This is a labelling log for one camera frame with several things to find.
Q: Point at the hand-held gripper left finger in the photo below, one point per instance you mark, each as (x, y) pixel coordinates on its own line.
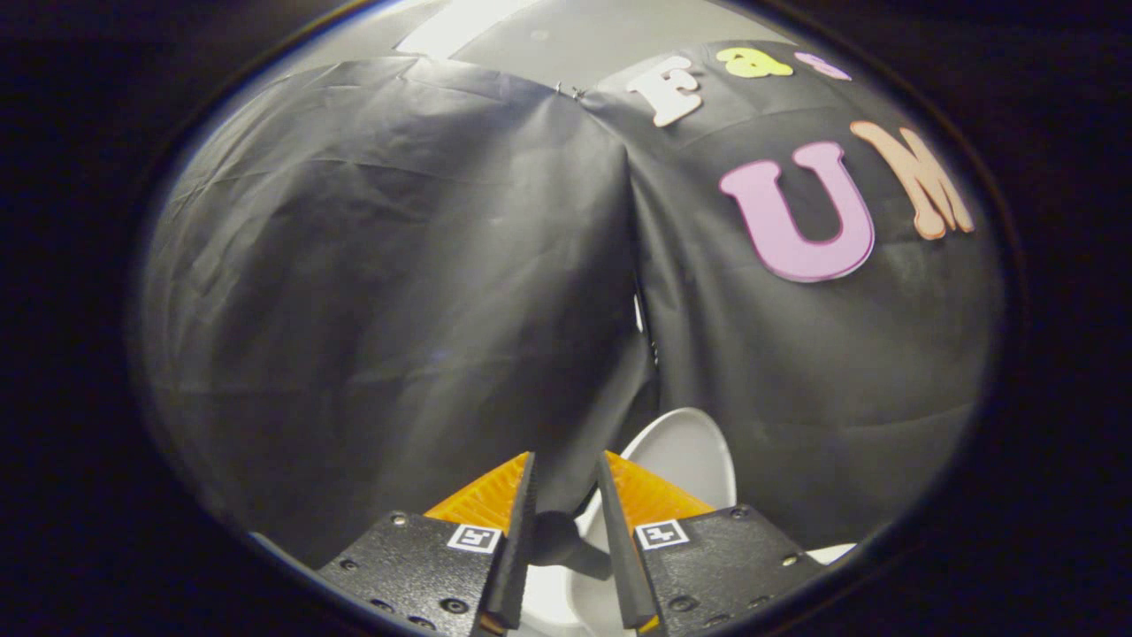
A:
(517, 540)

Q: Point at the black backdrop cloth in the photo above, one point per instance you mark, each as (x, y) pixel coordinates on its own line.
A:
(398, 283)

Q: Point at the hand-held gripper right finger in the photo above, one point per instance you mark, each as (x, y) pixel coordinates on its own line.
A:
(619, 548)

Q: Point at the black lid pull tab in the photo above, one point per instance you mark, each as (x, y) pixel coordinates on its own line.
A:
(562, 540)

